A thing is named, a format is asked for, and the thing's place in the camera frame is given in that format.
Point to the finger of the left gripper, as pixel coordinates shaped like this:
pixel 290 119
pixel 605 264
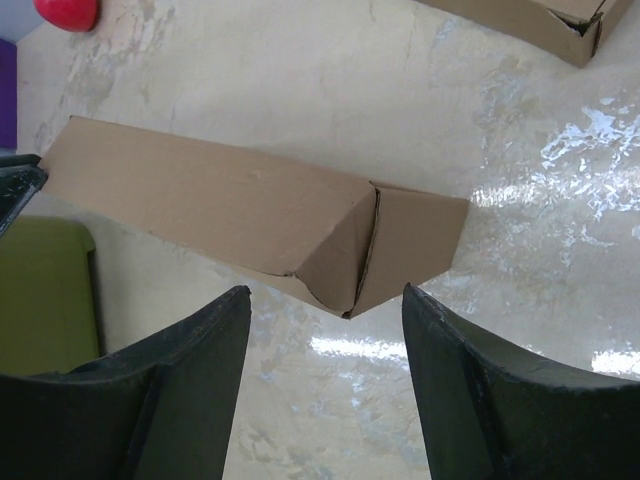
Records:
pixel 21 179

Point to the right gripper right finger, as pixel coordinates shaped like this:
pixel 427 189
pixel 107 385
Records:
pixel 490 409

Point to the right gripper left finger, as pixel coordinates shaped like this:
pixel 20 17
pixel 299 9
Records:
pixel 160 408

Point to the brown cardboard box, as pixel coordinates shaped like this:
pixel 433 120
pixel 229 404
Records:
pixel 339 242
pixel 573 31

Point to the purple rectangular box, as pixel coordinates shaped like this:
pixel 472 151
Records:
pixel 8 95

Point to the closed brown cardboard box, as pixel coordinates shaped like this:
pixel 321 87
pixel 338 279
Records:
pixel 573 31

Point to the green plastic bin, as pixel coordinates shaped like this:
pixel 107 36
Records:
pixel 47 303

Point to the red apple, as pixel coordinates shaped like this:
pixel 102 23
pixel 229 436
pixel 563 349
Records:
pixel 76 16

